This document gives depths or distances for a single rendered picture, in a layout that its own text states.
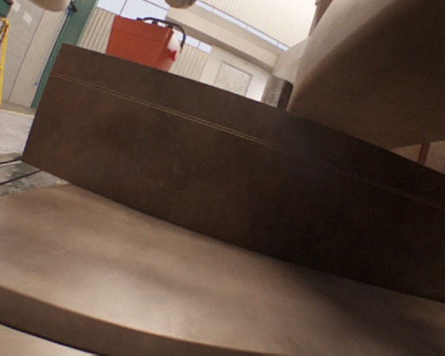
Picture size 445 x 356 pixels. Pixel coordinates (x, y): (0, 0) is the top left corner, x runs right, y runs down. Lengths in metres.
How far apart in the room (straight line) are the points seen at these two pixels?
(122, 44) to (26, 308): 0.66
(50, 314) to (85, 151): 0.49
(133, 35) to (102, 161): 0.37
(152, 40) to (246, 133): 0.37
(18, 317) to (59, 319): 0.04
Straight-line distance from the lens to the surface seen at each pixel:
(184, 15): 4.06
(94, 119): 0.72
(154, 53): 0.73
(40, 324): 0.32
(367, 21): 0.58
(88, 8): 15.84
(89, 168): 0.72
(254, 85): 4.20
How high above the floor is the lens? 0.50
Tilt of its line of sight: 1 degrees up
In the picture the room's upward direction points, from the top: 19 degrees clockwise
